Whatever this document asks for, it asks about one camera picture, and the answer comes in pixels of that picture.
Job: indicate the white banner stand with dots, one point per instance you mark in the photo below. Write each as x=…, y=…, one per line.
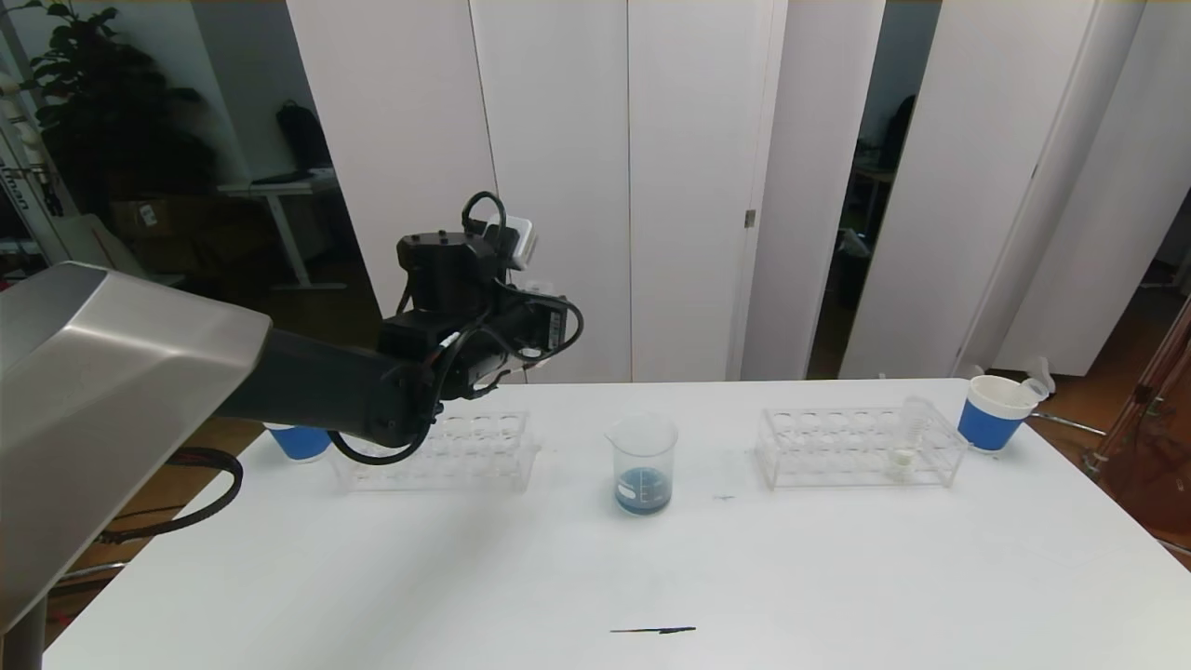
x=28, y=186

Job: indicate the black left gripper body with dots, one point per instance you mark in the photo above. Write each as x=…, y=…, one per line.
x=555, y=325

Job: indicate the white folding screen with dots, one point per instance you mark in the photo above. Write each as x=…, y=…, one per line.
x=977, y=186
x=605, y=140

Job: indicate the test tube with whitish liquid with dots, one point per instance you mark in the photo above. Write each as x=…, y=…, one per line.
x=901, y=456

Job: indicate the dark green potted plant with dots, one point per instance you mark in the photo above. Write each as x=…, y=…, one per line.
x=102, y=112

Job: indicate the clear plastic beaker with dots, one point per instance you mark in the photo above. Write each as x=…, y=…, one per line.
x=642, y=493

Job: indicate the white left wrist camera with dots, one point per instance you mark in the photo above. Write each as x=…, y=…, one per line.
x=518, y=242

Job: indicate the thin black stick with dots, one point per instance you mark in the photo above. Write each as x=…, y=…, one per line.
x=651, y=630

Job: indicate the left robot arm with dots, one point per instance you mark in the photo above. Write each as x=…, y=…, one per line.
x=140, y=391

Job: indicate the blue white paper cup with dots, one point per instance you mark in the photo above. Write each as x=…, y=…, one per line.
x=984, y=426
x=302, y=443

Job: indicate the grey metal chair base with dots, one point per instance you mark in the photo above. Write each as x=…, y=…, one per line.
x=88, y=572

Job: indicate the brown cardboard box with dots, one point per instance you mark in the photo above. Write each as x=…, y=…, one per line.
x=158, y=233

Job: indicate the black backpack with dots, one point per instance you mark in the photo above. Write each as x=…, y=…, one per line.
x=302, y=138

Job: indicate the chrome metal leg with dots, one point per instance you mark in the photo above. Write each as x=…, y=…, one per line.
x=1065, y=426

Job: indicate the brown metal tripod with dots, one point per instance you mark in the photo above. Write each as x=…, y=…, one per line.
x=1149, y=409

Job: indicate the clear conical plastic test tube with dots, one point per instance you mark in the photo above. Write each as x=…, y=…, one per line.
x=1028, y=389

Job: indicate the clear acrylic test tube rack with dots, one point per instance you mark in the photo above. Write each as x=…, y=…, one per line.
x=475, y=456
x=828, y=448

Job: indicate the white standing desk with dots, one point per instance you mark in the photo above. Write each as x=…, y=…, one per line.
x=279, y=189

